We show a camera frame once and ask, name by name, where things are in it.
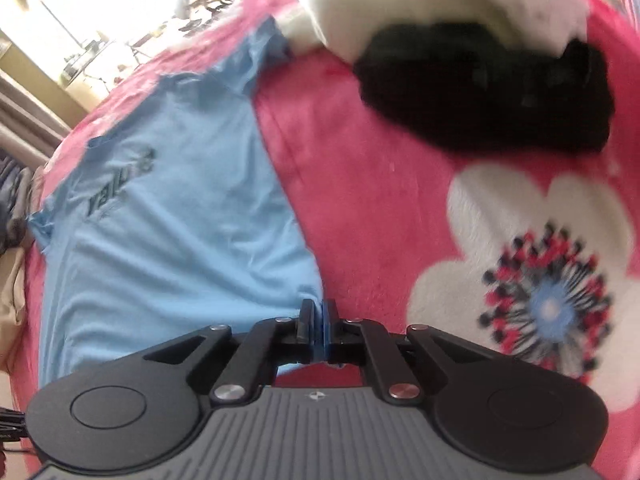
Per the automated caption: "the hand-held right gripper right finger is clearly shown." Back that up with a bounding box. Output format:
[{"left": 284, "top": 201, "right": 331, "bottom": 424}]
[{"left": 322, "top": 300, "right": 497, "bottom": 405}]

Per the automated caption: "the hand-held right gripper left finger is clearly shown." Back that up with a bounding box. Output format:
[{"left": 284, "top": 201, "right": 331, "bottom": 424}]
[{"left": 142, "top": 300, "right": 321, "bottom": 405}]

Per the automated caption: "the light blue t-shirt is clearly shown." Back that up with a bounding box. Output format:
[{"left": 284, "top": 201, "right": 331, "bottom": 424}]
[{"left": 27, "top": 15, "right": 326, "bottom": 391}]

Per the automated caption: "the pink floral blanket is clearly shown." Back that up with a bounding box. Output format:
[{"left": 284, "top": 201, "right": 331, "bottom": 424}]
[{"left": 10, "top": 0, "right": 640, "bottom": 480}]

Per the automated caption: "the black garment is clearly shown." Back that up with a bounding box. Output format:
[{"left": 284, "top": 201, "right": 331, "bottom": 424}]
[{"left": 352, "top": 22, "right": 617, "bottom": 154}]

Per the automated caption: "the beige folded cloth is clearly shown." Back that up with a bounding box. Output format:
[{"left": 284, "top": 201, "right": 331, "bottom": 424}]
[{"left": 0, "top": 247, "right": 30, "bottom": 376}]

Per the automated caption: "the white garment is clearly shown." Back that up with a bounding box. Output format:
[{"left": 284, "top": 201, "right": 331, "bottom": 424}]
[{"left": 276, "top": 0, "right": 592, "bottom": 62}]

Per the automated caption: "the grey curtain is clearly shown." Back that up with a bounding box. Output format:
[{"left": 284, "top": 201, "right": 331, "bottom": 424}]
[{"left": 0, "top": 67, "right": 72, "bottom": 161}]

